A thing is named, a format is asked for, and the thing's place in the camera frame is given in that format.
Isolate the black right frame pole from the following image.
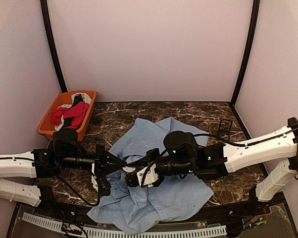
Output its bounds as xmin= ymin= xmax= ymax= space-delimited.
xmin=230 ymin=0 xmax=260 ymax=108

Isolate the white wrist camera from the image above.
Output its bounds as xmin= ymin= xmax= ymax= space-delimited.
xmin=91 ymin=163 xmax=98 ymax=192
xmin=137 ymin=164 xmax=159 ymax=187

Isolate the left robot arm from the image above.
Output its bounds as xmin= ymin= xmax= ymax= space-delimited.
xmin=0 ymin=128 xmax=127 ymax=216

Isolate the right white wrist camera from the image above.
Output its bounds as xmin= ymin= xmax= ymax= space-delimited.
xmin=137 ymin=164 xmax=159 ymax=187

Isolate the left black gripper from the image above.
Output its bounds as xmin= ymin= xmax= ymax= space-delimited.
xmin=59 ymin=144 xmax=128 ymax=177

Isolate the black frame pole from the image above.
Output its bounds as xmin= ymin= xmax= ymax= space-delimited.
xmin=40 ymin=0 xmax=68 ymax=93
xmin=230 ymin=0 xmax=260 ymax=108

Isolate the black brooch holder stand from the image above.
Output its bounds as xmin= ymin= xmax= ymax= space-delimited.
xmin=217 ymin=119 xmax=233 ymax=140

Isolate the red cloth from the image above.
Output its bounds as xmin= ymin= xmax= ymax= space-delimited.
xmin=50 ymin=102 xmax=90 ymax=131

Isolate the orange plastic basket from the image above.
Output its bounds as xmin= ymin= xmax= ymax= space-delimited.
xmin=38 ymin=90 xmax=97 ymax=141

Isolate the black left frame pole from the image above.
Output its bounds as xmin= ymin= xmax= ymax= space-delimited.
xmin=40 ymin=0 xmax=68 ymax=93

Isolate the dark green cloth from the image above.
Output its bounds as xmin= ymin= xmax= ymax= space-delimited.
xmin=71 ymin=94 xmax=84 ymax=108

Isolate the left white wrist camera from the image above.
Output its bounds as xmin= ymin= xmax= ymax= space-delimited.
xmin=91 ymin=163 xmax=98 ymax=192

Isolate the white perforated cable tray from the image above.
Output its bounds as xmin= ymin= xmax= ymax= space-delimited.
xmin=22 ymin=213 xmax=228 ymax=238

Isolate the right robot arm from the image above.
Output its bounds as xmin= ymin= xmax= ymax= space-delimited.
xmin=123 ymin=117 xmax=298 ymax=215

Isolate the light blue shirt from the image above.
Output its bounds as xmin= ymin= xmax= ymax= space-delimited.
xmin=87 ymin=117 xmax=214 ymax=232

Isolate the white cloth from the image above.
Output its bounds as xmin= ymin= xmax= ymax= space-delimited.
xmin=71 ymin=93 xmax=92 ymax=104

